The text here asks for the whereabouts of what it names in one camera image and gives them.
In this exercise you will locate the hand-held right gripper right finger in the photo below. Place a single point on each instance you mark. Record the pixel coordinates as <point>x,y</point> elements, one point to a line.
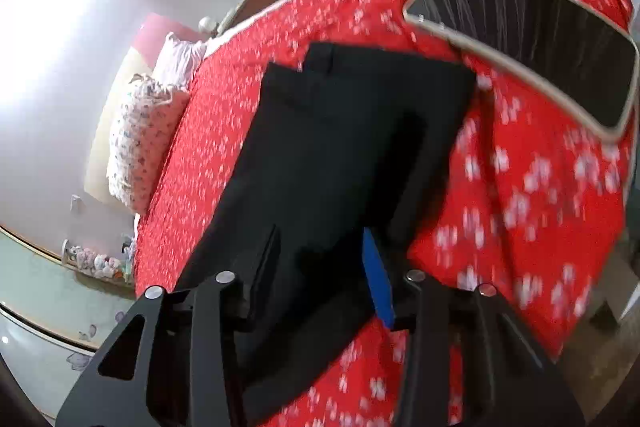
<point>377,287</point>

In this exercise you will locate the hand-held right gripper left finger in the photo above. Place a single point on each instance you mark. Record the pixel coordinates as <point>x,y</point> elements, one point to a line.
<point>262,272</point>

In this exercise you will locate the black pants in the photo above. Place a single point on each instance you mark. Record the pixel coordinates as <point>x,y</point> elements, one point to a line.
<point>325,147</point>

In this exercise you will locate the row of plush toys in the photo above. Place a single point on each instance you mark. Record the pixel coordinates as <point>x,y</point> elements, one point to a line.
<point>95,264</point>

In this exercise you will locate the red floral bedspread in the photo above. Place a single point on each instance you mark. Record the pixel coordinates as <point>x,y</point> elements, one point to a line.
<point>525,207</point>

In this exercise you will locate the white floral pillow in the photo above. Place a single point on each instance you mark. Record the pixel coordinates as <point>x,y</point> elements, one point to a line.
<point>140,142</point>

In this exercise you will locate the flower print wardrobe door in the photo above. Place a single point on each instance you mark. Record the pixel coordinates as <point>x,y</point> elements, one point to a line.
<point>35,362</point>
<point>40,267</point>

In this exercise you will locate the pink pillow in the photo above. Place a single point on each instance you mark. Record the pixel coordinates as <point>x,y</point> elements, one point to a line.
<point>175,59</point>

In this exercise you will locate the cream and pink headboard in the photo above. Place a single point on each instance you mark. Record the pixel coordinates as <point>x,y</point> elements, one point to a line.
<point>120,72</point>

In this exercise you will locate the white round lamp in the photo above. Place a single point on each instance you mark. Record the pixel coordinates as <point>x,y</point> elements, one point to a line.
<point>206,25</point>

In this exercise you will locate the nightstand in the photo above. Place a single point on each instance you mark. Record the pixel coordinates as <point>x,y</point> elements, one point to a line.
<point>235,14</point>

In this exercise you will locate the black mat with beige trim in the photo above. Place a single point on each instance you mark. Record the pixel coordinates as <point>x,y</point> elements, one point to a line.
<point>550,37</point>

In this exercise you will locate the white wall socket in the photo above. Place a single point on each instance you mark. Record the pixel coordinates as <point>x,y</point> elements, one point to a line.
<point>76,203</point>

